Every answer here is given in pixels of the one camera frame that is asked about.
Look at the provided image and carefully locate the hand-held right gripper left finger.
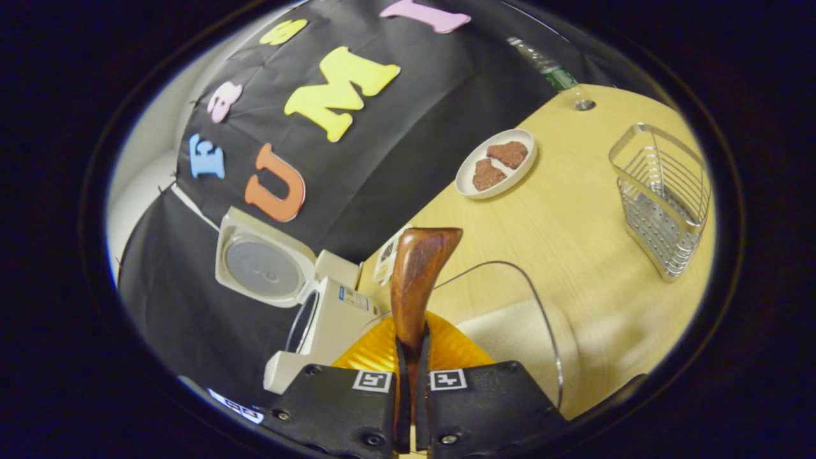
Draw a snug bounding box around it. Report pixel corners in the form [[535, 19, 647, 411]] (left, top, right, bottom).
[[265, 316, 412, 459]]

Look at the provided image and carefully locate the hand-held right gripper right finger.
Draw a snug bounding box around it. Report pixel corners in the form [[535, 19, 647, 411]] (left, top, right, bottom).
[[414, 312, 569, 459]]

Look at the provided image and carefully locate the white rice cooker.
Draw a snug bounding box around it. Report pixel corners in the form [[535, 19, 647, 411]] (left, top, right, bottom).
[[215, 206, 383, 395]]

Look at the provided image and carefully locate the brown wooden spoon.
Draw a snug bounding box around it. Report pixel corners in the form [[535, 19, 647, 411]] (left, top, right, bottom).
[[390, 227, 464, 447]]

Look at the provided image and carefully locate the metal wire chopstick holder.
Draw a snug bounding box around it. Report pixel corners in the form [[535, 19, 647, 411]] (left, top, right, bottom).
[[608, 122, 712, 283]]

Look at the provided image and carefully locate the blue white printed sign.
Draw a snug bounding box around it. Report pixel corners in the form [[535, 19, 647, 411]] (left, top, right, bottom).
[[207, 388, 265, 426]]

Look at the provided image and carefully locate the small white condiment dish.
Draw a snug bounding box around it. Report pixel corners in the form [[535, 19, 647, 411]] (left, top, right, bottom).
[[373, 223, 414, 286]]

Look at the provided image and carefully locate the white round plate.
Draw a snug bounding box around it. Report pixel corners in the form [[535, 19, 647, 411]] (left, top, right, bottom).
[[455, 129, 538, 200]]

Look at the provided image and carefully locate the brown meat piece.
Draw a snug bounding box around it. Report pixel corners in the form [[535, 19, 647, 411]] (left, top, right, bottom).
[[472, 158, 508, 192], [486, 141, 529, 170]]

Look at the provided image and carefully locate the clear green-label water bottle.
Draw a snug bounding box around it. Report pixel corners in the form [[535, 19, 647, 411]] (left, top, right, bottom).
[[507, 36, 579, 92]]

